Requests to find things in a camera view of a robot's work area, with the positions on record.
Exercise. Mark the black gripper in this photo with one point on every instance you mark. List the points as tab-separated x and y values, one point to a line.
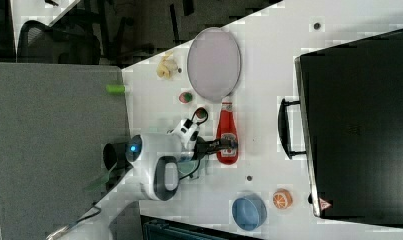
204	148

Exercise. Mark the red ketchup bottle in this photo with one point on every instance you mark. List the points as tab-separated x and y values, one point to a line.
226	129

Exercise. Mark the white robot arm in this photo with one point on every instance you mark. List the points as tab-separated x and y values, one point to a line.
154	175

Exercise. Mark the strawberry toy near bottle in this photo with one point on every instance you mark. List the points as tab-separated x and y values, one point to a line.
201	113

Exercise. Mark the green cup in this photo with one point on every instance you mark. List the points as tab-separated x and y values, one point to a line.
190	169

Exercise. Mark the strawberry toy near plate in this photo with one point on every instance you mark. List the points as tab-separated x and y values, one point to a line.
185	97

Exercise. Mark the blue bowl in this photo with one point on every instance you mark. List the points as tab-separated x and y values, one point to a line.
249	212

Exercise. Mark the orange slice toy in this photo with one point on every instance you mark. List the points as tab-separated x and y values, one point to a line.
282	199

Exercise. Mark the grey round plate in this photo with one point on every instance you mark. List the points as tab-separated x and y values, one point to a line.
214	64

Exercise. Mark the yellow banana toy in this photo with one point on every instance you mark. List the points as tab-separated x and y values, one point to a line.
167	66

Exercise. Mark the upper black cylinder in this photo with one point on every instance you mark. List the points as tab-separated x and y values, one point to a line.
114	155

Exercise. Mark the black toaster oven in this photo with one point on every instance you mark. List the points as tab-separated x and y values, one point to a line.
351	104

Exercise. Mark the green cylinder at table edge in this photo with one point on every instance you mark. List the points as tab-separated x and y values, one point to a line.
116	89

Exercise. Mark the green spatula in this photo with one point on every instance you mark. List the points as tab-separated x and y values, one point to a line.
102	180

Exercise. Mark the black office chair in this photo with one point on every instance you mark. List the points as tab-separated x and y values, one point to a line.
39	43

